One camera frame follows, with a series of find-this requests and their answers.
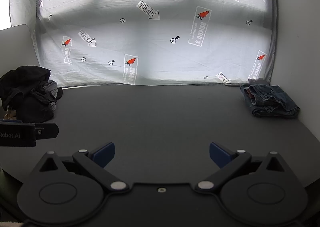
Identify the black pants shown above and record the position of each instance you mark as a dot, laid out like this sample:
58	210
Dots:
23	92

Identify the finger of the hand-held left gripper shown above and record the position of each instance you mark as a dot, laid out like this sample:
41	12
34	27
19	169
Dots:
11	120
47	131

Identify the folded blue jeans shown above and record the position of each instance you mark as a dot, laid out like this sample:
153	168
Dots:
271	101

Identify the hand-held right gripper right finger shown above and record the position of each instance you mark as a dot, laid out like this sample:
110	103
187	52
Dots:
220	154

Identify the white strawberry print curtain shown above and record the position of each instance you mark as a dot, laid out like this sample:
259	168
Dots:
155	24

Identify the grey garment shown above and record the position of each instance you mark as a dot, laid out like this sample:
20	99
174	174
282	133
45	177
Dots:
50	88

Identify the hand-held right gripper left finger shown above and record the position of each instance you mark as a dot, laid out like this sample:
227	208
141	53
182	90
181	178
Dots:
103	153

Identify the beige cloth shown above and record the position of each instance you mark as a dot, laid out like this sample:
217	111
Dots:
11	115

